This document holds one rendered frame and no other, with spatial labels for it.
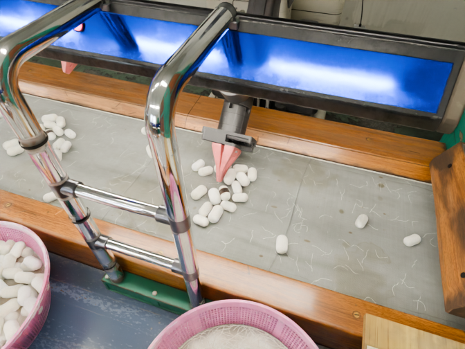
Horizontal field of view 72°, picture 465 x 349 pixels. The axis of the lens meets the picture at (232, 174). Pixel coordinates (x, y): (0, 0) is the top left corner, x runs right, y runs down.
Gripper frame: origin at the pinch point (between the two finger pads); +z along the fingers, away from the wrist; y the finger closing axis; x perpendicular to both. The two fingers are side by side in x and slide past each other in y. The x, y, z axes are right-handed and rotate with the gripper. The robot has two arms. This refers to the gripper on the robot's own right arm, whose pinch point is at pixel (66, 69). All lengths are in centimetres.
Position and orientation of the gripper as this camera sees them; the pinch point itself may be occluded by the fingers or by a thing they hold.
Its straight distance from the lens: 86.3
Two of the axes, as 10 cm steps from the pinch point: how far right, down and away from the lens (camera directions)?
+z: -2.3, 9.7, 0.0
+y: 9.5, 2.3, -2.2
